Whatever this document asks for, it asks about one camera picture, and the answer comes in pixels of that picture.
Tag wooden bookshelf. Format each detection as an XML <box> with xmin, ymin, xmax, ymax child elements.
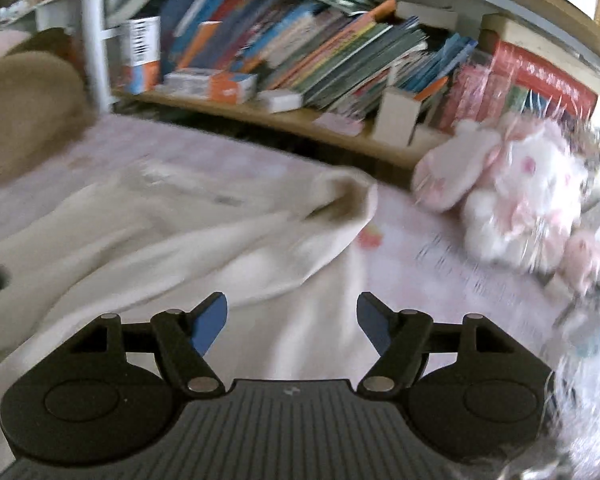
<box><xmin>105</xmin><ymin>0</ymin><xmax>600</xmax><ymax>171</ymax></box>

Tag row of books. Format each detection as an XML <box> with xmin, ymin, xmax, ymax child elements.
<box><xmin>157</xmin><ymin>0</ymin><xmax>600</xmax><ymax>133</ymax></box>

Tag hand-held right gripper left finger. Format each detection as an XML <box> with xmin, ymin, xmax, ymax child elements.
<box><xmin>67</xmin><ymin>291</ymin><xmax>229</xmax><ymax>399</ymax></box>

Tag blurred pale plastic wrap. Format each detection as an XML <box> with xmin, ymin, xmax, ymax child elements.
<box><xmin>542</xmin><ymin>340</ymin><xmax>600</xmax><ymax>480</ymax></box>

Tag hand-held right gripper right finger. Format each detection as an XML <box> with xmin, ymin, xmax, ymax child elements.
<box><xmin>356</xmin><ymin>291</ymin><xmax>531</xmax><ymax>401</ymax></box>

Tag tall white orange box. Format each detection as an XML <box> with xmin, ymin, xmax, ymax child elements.
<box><xmin>122</xmin><ymin>16</ymin><xmax>162</xmax><ymax>95</ymax></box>

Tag pink white plush toy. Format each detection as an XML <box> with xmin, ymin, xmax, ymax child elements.
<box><xmin>412</xmin><ymin>112</ymin><xmax>600</xmax><ymax>296</ymax></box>

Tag flat orange box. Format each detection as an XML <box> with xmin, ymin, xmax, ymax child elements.
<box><xmin>209</xmin><ymin>71</ymin><xmax>259</xmax><ymax>105</ymax></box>

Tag pink checked bed sheet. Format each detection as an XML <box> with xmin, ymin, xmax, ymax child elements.
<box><xmin>0</xmin><ymin>112</ymin><xmax>581</xmax><ymax>386</ymax></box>

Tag beige pen holder box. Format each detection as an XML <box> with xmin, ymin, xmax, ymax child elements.
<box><xmin>374</xmin><ymin>86</ymin><xmax>422</xmax><ymax>147</ymax></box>

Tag white shelf post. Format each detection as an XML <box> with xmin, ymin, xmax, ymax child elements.
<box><xmin>82</xmin><ymin>0</ymin><xmax>117</xmax><ymax>113</ymax></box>

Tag orange cat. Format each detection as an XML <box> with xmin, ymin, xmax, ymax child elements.
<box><xmin>0</xmin><ymin>27</ymin><xmax>98</xmax><ymax>188</ymax></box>

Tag small white case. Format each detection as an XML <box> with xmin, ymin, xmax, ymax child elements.
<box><xmin>256</xmin><ymin>89</ymin><xmax>304</xmax><ymax>114</ymax></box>

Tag cream t-shirt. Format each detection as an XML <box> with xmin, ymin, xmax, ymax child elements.
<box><xmin>0</xmin><ymin>162</ymin><xmax>381</xmax><ymax>466</ymax></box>

